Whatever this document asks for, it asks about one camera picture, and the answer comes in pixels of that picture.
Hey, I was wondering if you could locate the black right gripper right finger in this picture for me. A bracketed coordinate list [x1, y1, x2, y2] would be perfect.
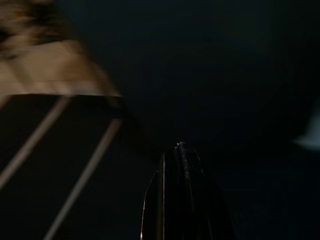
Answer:
[178, 141, 231, 240]

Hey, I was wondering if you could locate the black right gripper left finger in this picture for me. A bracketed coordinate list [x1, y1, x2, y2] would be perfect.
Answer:
[140, 144, 186, 240]

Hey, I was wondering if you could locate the light wooden table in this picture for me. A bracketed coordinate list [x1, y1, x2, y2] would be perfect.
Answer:
[0, 0, 124, 240]

